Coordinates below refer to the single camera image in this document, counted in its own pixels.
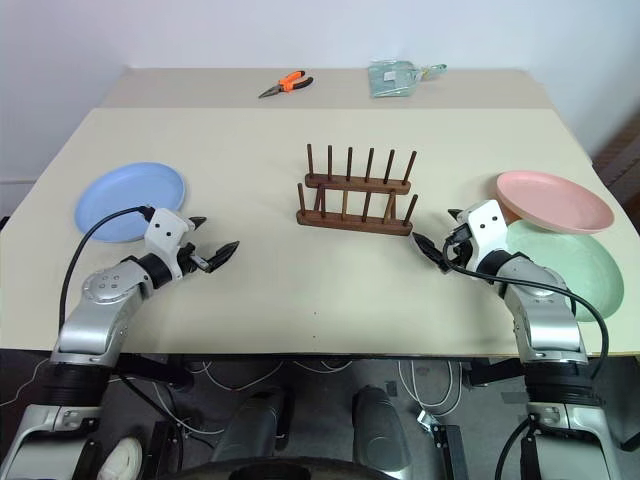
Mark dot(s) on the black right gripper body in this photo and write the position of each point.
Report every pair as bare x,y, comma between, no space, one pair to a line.
457,247

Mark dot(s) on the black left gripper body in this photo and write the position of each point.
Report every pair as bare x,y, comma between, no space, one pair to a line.
190,257

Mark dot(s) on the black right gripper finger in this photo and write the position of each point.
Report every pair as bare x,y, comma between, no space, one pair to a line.
455,214
430,250

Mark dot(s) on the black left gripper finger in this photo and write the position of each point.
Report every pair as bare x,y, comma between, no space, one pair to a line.
223,254
198,222

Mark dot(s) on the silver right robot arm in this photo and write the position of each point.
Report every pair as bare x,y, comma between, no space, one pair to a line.
550,325

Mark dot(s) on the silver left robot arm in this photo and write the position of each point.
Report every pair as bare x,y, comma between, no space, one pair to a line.
100,290

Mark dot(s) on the wooden dish rack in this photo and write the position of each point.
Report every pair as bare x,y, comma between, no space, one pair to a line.
350,224

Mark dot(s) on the blue plate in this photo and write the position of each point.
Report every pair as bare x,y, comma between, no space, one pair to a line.
125,192

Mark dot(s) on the pink-red plate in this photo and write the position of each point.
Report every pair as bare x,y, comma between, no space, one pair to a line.
550,200

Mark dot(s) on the green plate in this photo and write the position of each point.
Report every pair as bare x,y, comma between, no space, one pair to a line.
575,265

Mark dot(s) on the teal clear plastic bag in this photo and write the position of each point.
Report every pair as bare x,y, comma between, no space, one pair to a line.
392,80

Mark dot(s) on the dark rounded shape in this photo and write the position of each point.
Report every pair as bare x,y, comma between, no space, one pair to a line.
250,425
377,425

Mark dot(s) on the white shoe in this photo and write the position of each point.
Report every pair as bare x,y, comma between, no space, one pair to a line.
120,457

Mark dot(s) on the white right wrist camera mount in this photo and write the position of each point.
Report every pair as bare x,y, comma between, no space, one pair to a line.
487,225

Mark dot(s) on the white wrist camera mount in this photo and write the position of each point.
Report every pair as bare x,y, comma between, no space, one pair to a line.
165,231
487,225

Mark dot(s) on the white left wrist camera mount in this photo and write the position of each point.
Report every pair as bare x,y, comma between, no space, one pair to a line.
165,231

